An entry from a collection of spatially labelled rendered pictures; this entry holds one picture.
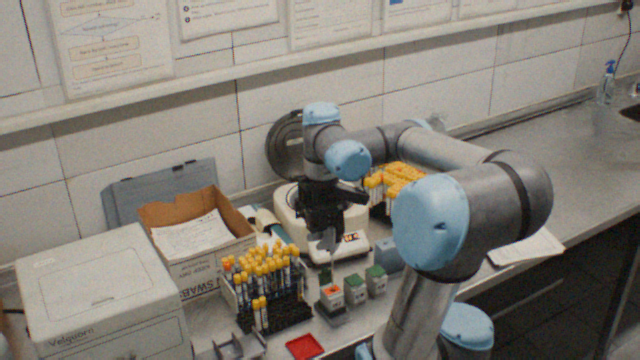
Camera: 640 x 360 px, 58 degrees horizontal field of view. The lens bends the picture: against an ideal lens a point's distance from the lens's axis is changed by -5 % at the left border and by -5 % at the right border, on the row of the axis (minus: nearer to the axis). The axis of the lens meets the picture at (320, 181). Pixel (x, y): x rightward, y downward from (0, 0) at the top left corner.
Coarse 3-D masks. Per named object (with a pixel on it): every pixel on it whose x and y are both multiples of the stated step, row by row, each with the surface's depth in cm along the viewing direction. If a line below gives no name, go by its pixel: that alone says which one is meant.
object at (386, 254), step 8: (384, 240) 158; (392, 240) 158; (376, 248) 158; (384, 248) 155; (392, 248) 156; (376, 256) 159; (384, 256) 156; (392, 256) 158; (400, 256) 159; (384, 264) 158; (392, 264) 159; (400, 264) 160; (392, 272) 161; (400, 272) 161
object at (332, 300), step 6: (324, 288) 146; (330, 288) 146; (336, 288) 146; (324, 294) 145; (330, 294) 144; (336, 294) 145; (342, 294) 145; (324, 300) 146; (330, 300) 144; (336, 300) 145; (342, 300) 146; (330, 306) 144; (336, 306) 146
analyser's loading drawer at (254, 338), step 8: (256, 328) 137; (232, 336) 134; (248, 336) 137; (256, 336) 136; (224, 344) 134; (232, 344) 135; (240, 344) 131; (248, 344) 135; (256, 344) 135; (264, 344) 133; (208, 352) 133; (216, 352) 132; (224, 352) 133; (232, 352) 133; (240, 352) 132; (248, 352) 133; (256, 352) 133; (264, 352) 134
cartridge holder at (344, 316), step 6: (318, 300) 148; (318, 306) 149; (324, 306) 146; (342, 306) 146; (324, 312) 147; (330, 312) 145; (336, 312) 146; (342, 312) 147; (324, 318) 147; (330, 318) 146; (336, 318) 146; (342, 318) 146; (348, 318) 146; (330, 324) 145; (336, 324) 145
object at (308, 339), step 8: (304, 336) 142; (312, 336) 141; (288, 344) 140; (296, 344) 140; (304, 344) 140; (312, 344) 140; (296, 352) 138; (304, 352) 138; (312, 352) 138; (320, 352) 137
